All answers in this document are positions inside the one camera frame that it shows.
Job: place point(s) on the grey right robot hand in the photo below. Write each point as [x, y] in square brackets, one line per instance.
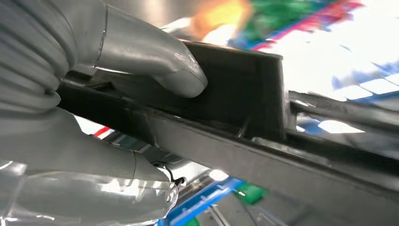
[78, 187]

